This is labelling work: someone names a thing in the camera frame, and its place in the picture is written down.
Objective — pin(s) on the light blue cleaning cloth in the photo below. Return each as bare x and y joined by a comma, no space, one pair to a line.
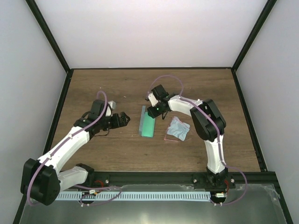
178,129

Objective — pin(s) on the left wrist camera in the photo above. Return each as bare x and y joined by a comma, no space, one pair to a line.
111,105

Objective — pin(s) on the grey green glasses case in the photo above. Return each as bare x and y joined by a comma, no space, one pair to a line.
147,124

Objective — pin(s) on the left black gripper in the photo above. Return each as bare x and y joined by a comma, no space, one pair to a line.
117,124

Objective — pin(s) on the pink frame sunglasses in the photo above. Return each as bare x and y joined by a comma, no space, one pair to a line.
172,138

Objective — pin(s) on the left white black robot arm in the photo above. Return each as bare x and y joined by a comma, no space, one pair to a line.
43,179

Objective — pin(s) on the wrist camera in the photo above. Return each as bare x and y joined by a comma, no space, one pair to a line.
152,99
111,105

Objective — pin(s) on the black enclosure frame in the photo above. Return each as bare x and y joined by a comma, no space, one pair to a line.
252,36

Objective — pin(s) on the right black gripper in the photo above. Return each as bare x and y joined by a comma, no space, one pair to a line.
153,115

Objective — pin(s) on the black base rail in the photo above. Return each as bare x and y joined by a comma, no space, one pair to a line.
197,179

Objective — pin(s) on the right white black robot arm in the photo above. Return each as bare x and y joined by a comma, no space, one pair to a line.
209,125

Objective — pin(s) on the light blue slotted cable duct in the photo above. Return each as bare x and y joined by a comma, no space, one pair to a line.
136,196

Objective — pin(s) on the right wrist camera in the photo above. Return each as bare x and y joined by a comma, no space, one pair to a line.
152,99

